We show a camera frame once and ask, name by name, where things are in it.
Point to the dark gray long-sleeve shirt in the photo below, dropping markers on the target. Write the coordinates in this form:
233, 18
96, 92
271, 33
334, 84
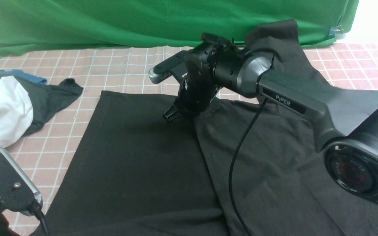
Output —
243, 167

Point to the green backdrop cloth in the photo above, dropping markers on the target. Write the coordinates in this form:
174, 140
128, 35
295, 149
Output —
32, 25

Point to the white shirt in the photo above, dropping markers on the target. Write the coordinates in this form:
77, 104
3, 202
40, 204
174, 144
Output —
16, 111

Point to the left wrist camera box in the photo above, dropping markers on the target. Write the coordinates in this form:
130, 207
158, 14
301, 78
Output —
18, 193

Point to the pink checkered tablecloth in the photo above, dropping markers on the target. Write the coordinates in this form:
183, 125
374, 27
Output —
45, 155

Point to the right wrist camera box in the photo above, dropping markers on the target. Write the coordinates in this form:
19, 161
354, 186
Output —
173, 66

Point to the blue clip on backdrop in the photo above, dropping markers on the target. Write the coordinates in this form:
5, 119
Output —
335, 31

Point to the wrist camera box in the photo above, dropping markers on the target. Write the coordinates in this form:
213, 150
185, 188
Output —
18, 193
173, 66

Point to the blue and gray garment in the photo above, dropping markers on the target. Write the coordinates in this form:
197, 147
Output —
46, 100

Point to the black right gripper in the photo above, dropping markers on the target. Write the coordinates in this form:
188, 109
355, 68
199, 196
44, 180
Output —
197, 85

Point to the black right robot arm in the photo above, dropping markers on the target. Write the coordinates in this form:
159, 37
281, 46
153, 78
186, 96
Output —
344, 121

